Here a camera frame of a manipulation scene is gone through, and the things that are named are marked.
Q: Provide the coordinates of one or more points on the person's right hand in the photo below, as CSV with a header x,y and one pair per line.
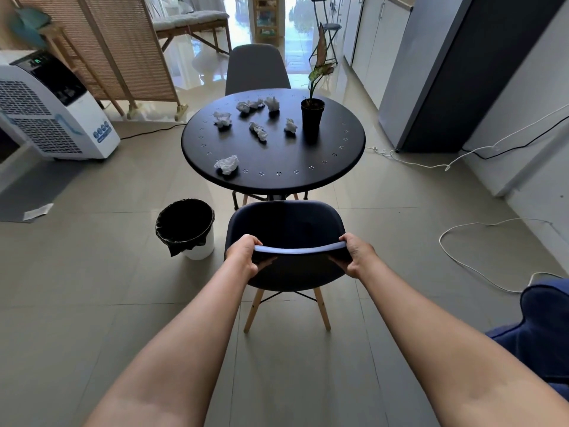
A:
x,y
362,257

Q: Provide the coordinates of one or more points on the person's left hand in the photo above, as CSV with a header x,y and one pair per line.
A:
x,y
239,255

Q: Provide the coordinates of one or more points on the person's right thumb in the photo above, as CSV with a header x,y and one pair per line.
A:
x,y
341,261

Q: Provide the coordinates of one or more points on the person's left thumb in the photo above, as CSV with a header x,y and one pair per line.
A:
x,y
264,263

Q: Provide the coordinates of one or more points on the dark shell chair wooden legs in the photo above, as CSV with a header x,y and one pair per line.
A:
x,y
289,226

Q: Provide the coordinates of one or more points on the person's right forearm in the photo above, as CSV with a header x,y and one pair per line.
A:
x,y
426,346

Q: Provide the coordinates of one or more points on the person's left forearm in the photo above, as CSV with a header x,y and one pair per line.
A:
x,y
186,342

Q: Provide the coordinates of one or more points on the white bin with black liner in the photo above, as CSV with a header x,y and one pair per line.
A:
x,y
202,248

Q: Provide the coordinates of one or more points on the scattered crumpled white tissues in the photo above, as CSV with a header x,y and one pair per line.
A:
x,y
226,164

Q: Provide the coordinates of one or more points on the round black metal table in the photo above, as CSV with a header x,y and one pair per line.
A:
x,y
275,151

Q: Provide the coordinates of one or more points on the black plant pot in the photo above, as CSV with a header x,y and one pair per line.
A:
x,y
312,116

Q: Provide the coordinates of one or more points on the green leafy plant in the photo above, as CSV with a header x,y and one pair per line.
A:
x,y
321,68

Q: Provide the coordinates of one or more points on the grey shell chair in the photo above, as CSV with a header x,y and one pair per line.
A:
x,y
257,68

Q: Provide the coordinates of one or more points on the grey refrigerator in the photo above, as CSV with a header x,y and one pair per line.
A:
x,y
440,75

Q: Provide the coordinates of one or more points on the blue upholstered seat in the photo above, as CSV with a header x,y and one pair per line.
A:
x,y
542,324

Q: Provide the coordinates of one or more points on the white kitchen cabinets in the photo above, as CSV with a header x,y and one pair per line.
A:
x,y
378,44

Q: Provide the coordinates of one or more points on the white paper scrap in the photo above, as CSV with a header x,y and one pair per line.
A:
x,y
38,212

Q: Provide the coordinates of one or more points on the black bar stool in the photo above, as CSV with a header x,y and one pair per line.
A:
x,y
330,27

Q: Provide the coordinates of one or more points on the wooden bench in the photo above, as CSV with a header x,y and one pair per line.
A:
x,y
209,31

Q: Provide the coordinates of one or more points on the wooden shelf unit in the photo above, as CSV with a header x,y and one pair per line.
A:
x,y
266,17

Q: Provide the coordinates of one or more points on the grey bench cushion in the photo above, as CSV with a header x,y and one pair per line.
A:
x,y
191,18

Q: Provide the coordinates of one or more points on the wooden folding screen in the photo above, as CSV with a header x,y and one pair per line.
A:
x,y
124,48

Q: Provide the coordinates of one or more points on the white portable air conditioner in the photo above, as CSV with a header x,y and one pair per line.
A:
x,y
49,115

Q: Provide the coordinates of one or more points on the wooden stand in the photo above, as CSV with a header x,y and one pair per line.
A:
x,y
84,71

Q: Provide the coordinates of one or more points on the teal cloth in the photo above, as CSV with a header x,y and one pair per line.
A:
x,y
27,25

